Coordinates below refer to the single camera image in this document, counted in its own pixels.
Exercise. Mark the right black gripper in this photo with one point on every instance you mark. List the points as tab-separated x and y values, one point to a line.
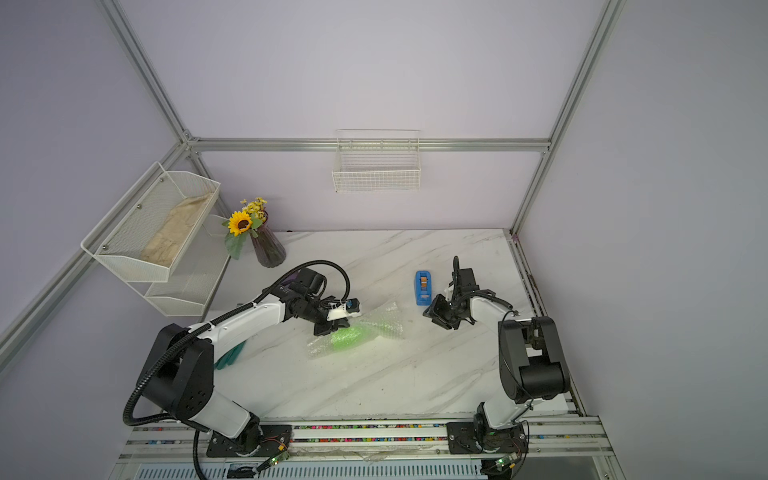
437	314

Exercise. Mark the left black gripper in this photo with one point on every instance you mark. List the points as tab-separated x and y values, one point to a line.
330	327

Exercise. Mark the blue tape dispenser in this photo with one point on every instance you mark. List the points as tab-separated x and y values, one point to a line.
423	288

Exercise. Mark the clear bubble wrap sheet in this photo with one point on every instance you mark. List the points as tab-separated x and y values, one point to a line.
385	322

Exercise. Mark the green plastic wine glass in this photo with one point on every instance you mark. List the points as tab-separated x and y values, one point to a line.
352	337

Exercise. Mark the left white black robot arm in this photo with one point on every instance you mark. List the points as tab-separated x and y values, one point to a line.
177	380

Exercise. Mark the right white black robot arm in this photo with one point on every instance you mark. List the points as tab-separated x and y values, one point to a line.
531	362

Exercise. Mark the dark glass flower vase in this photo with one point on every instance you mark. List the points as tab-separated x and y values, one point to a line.
269	250

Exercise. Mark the artificial sunflower bouquet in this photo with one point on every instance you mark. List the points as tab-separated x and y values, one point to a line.
243	225

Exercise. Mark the green silicone spatula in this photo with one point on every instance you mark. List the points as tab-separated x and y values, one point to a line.
229	357

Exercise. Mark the beige cloth in shelf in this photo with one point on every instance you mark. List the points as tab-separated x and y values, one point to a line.
166	244

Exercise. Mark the white mesh two-tier shelf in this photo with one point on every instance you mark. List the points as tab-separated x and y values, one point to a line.
184	289

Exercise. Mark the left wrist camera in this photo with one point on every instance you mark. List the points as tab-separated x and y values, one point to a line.
349	308

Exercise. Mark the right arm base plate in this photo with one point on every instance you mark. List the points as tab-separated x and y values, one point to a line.
466	438

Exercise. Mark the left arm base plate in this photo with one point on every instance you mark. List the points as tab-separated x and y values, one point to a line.
266	441

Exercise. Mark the white wire wall basket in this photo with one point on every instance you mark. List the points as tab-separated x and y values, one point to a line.
370	160

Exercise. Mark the aluminium rail front frame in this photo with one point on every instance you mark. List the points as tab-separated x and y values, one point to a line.
370	449

